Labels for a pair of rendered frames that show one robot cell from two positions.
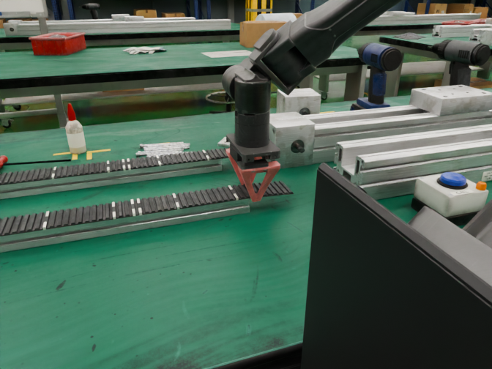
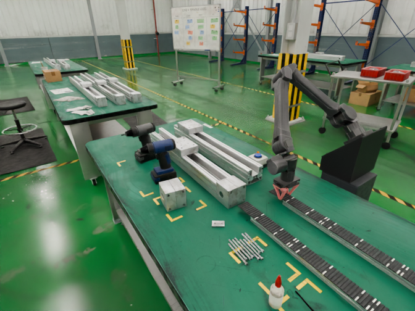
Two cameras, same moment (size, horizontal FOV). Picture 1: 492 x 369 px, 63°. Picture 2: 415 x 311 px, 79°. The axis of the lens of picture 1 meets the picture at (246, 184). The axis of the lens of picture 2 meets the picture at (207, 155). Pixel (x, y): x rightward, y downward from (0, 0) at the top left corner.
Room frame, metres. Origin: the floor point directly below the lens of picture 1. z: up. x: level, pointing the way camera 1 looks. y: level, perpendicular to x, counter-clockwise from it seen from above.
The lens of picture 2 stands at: (1.21, 0.79, 1.49)
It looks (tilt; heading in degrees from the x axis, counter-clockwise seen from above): 27 degrees down; 255
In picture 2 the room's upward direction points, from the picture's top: 1 degrees counter-clockwise
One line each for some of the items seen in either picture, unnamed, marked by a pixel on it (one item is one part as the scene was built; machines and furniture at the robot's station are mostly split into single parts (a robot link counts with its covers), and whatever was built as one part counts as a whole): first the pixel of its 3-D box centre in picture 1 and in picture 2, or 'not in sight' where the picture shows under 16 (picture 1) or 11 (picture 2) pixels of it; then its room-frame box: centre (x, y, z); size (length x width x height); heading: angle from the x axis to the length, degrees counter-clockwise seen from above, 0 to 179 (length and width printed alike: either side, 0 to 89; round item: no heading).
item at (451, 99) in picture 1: (450, 104); (183, 148); (1.00, -0.51, 0.87); 0.16 x 0.11 x 0.07; 108
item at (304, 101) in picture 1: (299, 110); (175, 193); (1.11, -0.15, 0.83); 0.11 x 0.10 x 0.10; 10
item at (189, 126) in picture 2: not in sight; (189, 128); (0.90, -0.81, 0.87); 0.16 x 0.11 x 0.07; 108
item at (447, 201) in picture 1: (444, 196); (256, 161); (0.62, -0.34, 0.81); 0.10 x 0.08 x 0.06; 18
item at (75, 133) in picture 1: (74, 128); (276, 290); (0.91, 0.40, 0.84); 0.04 x 0.04 x 0.12
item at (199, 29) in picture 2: not in sight; (196, 49); (-0.38, -6.05, 0.97); 1.51 x 0.50 x 1.95; 129
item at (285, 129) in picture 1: (288, 140); (233, 190); (0.85, -0.09, 0.83); 0.12 x 0.09 x 0.10; 18
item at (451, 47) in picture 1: (448, 78); (139, 144); (1.24, -0.61, 0.89); 0.20 x 0.08 x 0.22; 23
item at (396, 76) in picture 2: not in sight; (361, 101); (-1.84, -2.04, 0.50); 1.03 x 0.55 x 1.01; 121
